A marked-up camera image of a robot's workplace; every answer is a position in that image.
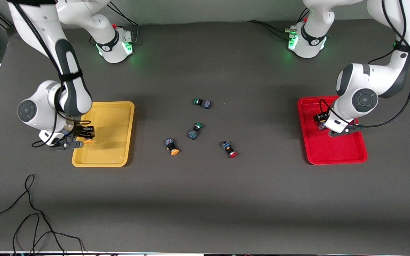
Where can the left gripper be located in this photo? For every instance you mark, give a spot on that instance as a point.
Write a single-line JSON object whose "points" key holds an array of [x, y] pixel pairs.
{"points": [[321, 118]]}

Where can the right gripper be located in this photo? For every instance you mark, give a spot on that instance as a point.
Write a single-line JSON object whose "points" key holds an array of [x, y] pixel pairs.
{"points": [[79, 132]]}

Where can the yellow plastic tray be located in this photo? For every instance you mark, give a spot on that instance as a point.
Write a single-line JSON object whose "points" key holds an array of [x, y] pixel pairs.
{"points": [[109, 134]]}

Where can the green push button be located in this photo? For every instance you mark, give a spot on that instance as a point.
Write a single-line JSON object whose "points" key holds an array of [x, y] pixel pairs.
{"points": [[194, 131], [202, 102]]}

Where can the red plastic tray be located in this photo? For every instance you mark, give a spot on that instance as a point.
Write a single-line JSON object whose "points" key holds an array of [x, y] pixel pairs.
{"points": [[333, 149]]}

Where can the yellow push button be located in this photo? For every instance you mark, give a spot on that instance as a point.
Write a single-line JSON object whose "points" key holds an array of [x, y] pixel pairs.
{"points": [[88, 141], [172, 146]]}

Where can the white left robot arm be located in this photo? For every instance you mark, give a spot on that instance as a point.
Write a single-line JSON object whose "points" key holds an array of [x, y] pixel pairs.
{"points": [[361, 92]]}

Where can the red push button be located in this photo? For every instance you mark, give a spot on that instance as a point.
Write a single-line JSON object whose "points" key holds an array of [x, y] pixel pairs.
{"points": [[321, 124], [229, 149]]}

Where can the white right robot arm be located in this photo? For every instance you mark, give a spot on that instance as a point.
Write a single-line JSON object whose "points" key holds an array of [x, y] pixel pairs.
{"points": [[66, 71]]}

